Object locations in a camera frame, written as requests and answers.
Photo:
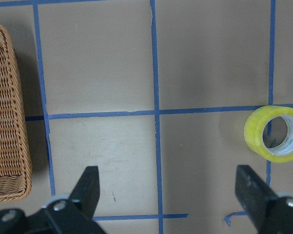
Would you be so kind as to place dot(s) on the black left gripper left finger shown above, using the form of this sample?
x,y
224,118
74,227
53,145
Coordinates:
x,y
85,194

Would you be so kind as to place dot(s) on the brown wicker basket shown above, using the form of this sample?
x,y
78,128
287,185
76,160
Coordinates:
x,y
15,160

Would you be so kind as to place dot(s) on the yellow tape roll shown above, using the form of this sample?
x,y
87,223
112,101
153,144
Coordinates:
x,y
254,129

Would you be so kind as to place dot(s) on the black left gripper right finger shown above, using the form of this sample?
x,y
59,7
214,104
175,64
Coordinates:
x,y
257,199

